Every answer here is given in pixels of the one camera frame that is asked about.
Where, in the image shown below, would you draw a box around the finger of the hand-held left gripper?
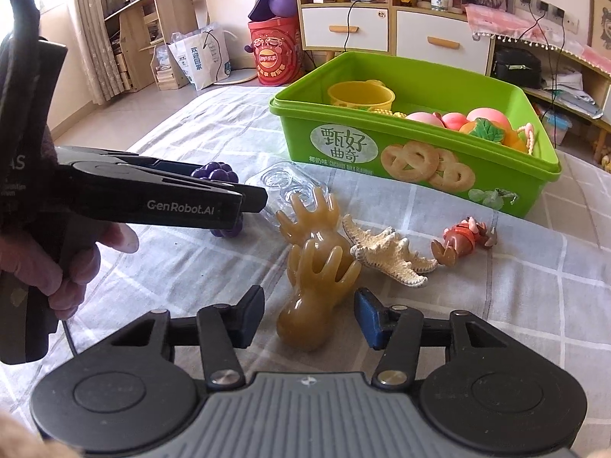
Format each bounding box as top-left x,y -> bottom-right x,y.
57,145 -> 196,177
56,160 -> 269,233

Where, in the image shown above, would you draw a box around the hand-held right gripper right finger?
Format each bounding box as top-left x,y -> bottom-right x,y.
354,287 -> 505,389

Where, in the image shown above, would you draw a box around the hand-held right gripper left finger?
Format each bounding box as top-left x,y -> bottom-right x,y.
111,285 -> 266,390

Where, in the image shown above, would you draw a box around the purple toy grapes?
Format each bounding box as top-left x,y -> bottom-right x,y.
191,162 -> 245,240

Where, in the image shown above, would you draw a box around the brown rubber octopus toy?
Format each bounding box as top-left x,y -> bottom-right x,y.
276,186 -> 358,273
277,240 -> 362,352

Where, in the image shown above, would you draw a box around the green plastic cookie box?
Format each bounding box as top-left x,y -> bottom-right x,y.
268,52 -> 561,219

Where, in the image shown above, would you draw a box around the yellow toy pot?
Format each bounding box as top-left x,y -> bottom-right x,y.
327,80 -> 396,111

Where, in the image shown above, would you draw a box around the orange toy fruit with leaf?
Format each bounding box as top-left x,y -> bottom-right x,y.
458,118 -> 526,153

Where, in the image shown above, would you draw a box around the pink toy pig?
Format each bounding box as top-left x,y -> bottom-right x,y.
406,107 -> 514,132

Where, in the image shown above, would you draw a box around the person's left hand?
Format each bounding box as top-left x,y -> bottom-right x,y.
0,223 -> 140,321

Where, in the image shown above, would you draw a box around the beige starfish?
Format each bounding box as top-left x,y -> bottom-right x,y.
341,214 -> 439,289

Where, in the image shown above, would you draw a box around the stack of books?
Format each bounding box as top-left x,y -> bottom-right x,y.
155,64 -> 189,90

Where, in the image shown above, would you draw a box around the beige curtain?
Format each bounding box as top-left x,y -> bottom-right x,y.
69,0 -> 125,106

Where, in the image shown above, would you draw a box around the grey checked cloth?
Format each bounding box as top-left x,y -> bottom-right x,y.
45,87 -> 611,458

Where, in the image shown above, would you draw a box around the round white base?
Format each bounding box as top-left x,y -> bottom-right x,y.
215,68 -> 259,87

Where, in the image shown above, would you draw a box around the white paper bag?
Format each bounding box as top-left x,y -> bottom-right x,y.
167,24 -> 232,90

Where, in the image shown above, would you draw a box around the small brown figurine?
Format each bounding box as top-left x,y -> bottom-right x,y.
431,217 -> 498,268

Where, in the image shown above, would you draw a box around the clear plastic tray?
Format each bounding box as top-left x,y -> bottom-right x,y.
246,161 -> 332,223

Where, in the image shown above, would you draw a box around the wooden desk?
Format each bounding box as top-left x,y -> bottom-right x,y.
102,0 -> 208,91

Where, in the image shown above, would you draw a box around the red printed bucket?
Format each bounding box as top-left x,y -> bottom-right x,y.
247,15 -> 304,87

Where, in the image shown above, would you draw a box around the white cabinet drawer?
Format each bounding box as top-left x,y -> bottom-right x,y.
396,10 -> 492,63
301,7 -> 390,52

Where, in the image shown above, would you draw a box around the small clear box blue lid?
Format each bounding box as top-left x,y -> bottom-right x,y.
541,110 -> 574,148

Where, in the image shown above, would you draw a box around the wooden cabinet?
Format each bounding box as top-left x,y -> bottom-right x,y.
292,0 -> 497,77

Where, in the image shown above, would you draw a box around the yellow wooden toy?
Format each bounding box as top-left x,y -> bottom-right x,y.
592,138 -> 611,173

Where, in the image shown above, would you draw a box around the black bag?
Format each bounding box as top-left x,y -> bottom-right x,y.
491,47 -> 542,89

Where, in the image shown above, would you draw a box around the low wooden shelf unit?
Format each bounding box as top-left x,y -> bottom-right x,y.
491,38 -> 611,163

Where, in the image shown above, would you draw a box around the pink tasselled cloth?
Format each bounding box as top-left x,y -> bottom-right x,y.
465,4 -> 611,65

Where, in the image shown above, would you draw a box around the framed cartoon picture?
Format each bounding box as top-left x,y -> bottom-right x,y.
589,0 -> 611,51

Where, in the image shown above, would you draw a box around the wall socket strip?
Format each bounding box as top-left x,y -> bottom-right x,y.
518,0 -> 578,27

